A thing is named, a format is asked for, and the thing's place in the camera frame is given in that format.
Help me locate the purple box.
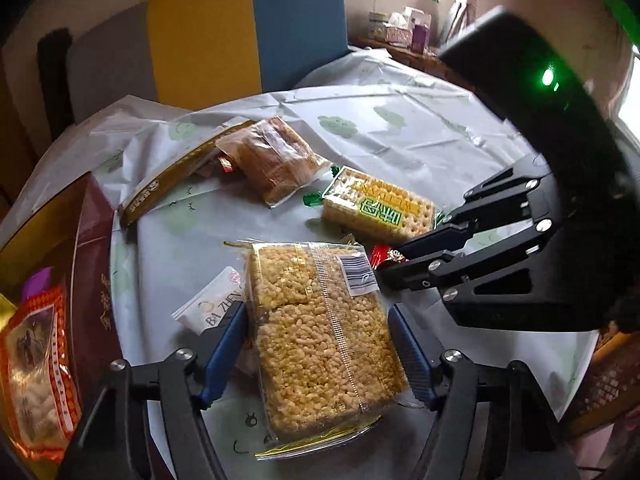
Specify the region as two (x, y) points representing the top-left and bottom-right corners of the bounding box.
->
(410, 23), (430, 55)

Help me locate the tissue box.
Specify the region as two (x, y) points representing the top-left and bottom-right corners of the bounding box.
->
(383, 12), (412, 48)

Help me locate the white cloud-print tablecloth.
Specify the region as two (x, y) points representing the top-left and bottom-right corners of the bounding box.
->
(0, 46), (599, 480)

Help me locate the green yellow cracker pack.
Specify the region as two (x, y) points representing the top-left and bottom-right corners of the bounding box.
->
(303, 166), (438, 245)

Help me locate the yellow puffed rice cake pack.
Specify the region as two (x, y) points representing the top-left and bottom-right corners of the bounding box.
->
(234, 240), (408, 460)

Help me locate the red candy wrapper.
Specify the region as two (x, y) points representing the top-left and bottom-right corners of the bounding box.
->
(370, 244), (407, 269)

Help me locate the black post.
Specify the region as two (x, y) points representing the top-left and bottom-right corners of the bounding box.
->
(37, 28), (75, 141)

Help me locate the large orange snack bag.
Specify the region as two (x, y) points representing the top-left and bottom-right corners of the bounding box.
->
(1, 285), (81, 463)

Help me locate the brown bread packet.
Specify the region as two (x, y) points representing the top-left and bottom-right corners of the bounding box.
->
(216, 116), (331, 208)

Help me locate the white Ba Zhen cake packet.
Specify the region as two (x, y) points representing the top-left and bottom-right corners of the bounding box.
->
(171, 266), (247, 344)

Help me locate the long gold snack box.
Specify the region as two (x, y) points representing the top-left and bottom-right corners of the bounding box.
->
(118, 116), (255, 229)

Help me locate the purple snack packet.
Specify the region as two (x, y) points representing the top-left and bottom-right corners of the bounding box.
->
(21, 266), (52, 302)

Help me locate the grey yellow blue chair back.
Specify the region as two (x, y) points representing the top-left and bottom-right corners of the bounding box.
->
(66, 0), (348, 122)

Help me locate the gold and maroon gift box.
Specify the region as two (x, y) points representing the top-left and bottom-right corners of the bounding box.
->
(0, 171), (124, 480)

